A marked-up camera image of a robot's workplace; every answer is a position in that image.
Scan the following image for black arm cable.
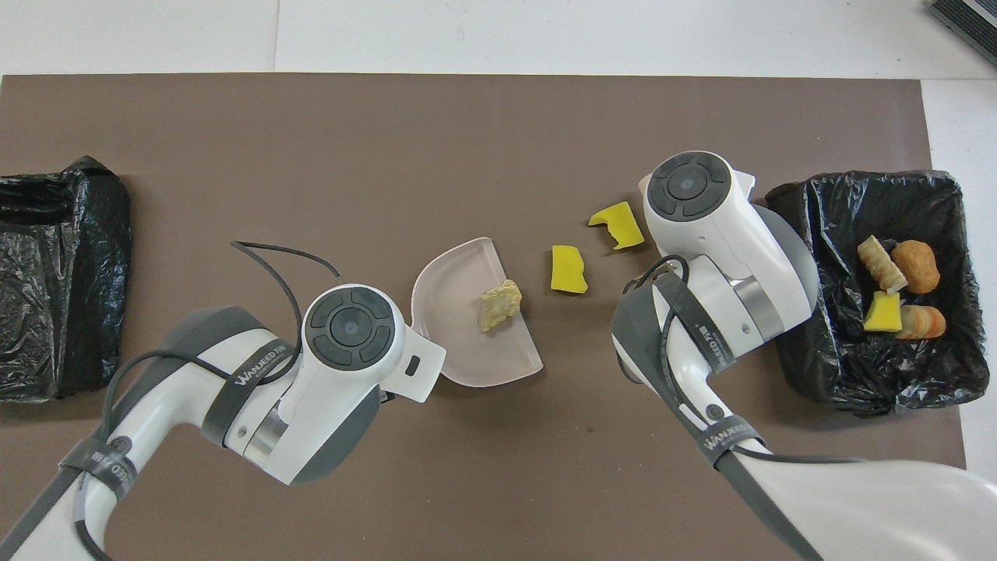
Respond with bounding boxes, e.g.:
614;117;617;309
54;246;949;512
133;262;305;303
622;256;861;464
74;240;343;561

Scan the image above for round brown bread bun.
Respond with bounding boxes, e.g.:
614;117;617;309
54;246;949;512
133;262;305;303
890;240;942;295

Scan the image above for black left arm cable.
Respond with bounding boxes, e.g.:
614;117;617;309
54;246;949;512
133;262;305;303
74;240;343;561

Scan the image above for small yellow sponge piece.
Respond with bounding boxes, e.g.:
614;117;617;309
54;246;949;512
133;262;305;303
863;290;904;333

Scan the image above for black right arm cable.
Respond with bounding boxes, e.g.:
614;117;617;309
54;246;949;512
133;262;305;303
622;256;861;464

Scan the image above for torn striped bread piece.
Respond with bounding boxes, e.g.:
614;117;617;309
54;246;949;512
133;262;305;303
478;279;523;333

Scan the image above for striped bread piece pale end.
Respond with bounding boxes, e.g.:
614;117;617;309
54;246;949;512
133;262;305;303
894;305;948;340

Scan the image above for yellow sponge piece green-backed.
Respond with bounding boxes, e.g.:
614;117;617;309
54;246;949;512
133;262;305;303
551;245;590;295

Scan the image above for dark grey ribbed device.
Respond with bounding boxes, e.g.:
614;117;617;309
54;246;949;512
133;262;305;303
925;0;997;67

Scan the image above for beige plastic dustpan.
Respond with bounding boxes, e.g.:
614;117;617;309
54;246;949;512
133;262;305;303
410;237;544;388

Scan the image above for brown paper table mat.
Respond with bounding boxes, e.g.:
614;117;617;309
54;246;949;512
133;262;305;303
0;74;976;561

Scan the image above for yellow sponge piece jagged edge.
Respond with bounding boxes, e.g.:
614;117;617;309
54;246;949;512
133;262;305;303
587;201;646;252

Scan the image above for bin lined black plastic bag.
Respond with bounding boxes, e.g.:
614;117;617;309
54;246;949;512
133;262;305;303
0;156;133;403
766;169;992;416

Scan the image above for long striped bread piece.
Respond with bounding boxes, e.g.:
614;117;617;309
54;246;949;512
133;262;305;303
857;235;909;295

